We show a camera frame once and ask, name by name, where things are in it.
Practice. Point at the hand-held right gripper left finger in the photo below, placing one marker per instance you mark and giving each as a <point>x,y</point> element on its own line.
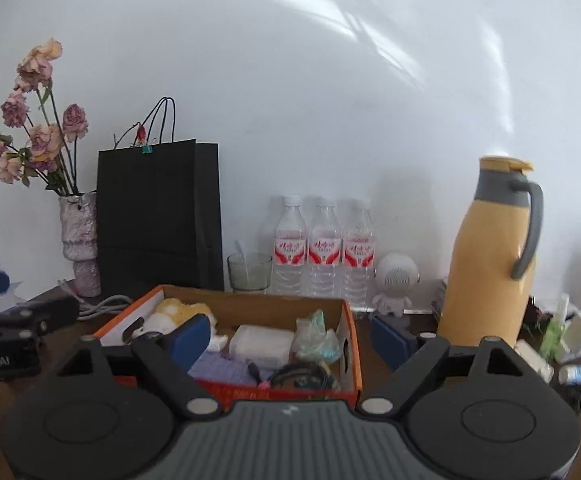
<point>193,335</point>

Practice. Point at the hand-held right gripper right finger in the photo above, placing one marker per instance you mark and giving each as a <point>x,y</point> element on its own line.
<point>390,340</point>

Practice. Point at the white tissue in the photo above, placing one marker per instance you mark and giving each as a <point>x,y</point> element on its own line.
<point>219,344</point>

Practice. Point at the white yellow plush alpaca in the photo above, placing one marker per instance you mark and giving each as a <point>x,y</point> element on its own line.
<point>175,310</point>

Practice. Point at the purple knitted cloth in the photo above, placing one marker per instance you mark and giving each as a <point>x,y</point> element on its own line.
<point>220,367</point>

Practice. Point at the white plastic container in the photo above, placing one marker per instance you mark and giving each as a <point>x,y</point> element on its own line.
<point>263,342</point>

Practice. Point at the iridescent plastic bag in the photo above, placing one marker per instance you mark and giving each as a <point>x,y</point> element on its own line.
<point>315,340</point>

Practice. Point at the red cardboard box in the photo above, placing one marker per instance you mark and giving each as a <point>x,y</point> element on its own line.
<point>280,305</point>

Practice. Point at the small patterned box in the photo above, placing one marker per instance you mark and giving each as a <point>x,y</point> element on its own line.
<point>439,300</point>

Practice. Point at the white robot-shaped speaker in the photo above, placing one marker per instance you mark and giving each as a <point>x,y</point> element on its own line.
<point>395,275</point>

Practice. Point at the clear drinking glass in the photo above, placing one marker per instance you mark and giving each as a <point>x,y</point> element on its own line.
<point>248,275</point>

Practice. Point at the purple mottled vase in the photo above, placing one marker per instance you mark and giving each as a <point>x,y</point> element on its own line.
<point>78,240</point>

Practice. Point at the clear water bottle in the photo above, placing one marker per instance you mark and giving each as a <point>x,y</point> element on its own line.
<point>325,247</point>
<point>289,245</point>
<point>359,250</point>

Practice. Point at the yellow thermos jug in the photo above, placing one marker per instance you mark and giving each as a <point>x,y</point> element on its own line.
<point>485,270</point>

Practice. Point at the black paper bag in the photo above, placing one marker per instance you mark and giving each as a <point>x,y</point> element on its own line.
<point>160,220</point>

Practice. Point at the dried pink flowers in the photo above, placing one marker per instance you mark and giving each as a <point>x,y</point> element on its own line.
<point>45,140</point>

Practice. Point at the small green spray bottle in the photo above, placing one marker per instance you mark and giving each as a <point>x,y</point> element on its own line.
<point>552,335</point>

